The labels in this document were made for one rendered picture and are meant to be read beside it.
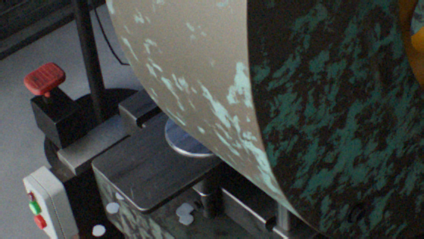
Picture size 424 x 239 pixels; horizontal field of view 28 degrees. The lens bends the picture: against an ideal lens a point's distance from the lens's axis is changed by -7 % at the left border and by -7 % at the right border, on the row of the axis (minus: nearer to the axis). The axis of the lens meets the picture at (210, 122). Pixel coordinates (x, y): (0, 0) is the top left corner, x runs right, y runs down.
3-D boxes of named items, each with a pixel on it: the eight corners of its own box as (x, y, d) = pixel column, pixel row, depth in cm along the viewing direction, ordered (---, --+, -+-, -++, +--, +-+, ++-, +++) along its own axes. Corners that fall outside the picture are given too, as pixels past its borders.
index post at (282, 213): (287, 232, 130) (285, 188, 123) (273, 221, 132) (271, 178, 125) (300, 221, 131) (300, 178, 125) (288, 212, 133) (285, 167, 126)
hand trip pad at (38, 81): (45, 124, 156) (36, 91, 151) (29, 108, 159) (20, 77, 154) (76, 105, 159) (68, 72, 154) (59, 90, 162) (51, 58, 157)
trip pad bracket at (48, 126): (76, 197, 165) (54, 119, 152) (50, 169, 171) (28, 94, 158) (101, 181, 167) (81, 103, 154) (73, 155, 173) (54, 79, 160)
